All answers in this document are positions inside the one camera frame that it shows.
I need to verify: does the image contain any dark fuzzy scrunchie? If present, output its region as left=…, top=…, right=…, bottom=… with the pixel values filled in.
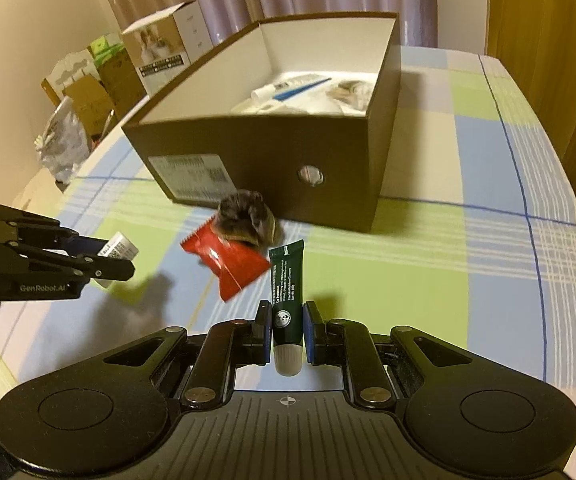
left=215, top=189, right=285, bottom=252

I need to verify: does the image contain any crumpled silver bag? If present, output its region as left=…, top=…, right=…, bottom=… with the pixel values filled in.
left=33, top=95, right=94, bottom=194

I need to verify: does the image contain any cotton swabs bag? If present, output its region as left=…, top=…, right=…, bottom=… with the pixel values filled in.
left=328, top=80, right=375, bottom=109

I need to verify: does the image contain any plain brown cardboard box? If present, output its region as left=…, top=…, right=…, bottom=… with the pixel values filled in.
left=99, top=52, right=149, bottom=111

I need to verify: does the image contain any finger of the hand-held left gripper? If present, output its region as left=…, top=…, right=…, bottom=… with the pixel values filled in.
left=0, top=241, right=136, bottom=283
left=0, top=202, right=105, bottom=255

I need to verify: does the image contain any blue stick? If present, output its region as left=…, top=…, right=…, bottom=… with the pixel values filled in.
left=273, top=77, right=333, bottom=103

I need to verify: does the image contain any red packet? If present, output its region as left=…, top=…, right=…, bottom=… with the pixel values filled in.
left=180, top=220, right=273, bottom=303

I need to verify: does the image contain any clear pack of floss picks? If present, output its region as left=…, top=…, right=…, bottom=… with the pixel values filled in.
left=230, top=96, right=369, bottom=118

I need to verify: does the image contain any green box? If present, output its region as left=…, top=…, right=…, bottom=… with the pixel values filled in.
left=88, top=32, right=127, bottom=69

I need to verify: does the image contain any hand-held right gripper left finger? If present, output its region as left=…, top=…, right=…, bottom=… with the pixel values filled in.
left=103, top=301, right=274, bottom=409

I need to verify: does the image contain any white box with photo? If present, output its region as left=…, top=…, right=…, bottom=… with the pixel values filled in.
left=120, top=0, right=215, bottom=96

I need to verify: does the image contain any wooden wardrobe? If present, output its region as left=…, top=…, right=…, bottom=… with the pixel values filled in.
left=485, top=0, right=576, bottom=198

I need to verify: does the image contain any checked tablecloth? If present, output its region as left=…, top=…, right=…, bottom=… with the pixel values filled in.
left=0, top=45, right=576, bottom=443

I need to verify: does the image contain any green tube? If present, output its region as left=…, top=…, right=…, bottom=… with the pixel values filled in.
left=268, top=239, right=306, bottom=377

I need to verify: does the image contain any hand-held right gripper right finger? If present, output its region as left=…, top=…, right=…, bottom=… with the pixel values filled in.
left=302, top=301, right=475, bottom=409

